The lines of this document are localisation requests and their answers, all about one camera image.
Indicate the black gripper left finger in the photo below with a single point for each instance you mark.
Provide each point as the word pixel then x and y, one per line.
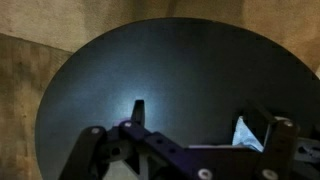
pixel 84 152

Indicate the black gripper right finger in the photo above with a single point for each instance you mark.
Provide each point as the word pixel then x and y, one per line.
pixel 280 146

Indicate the light blue woven towel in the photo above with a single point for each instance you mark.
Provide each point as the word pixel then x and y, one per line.
pixel 245 136

